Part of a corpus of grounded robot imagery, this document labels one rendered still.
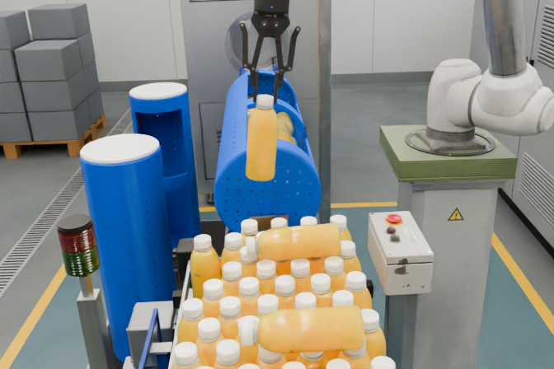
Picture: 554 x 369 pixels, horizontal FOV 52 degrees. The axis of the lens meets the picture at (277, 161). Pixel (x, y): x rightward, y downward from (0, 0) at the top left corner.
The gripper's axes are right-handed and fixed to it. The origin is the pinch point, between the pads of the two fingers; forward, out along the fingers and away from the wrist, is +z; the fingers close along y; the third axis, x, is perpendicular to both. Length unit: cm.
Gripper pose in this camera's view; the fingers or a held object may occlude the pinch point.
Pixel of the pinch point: (265, 86)
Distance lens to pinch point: 127.9
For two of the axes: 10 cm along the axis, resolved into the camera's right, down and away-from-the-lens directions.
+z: -0.7, 9.4, 3.3
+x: 0.2, 3.4, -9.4
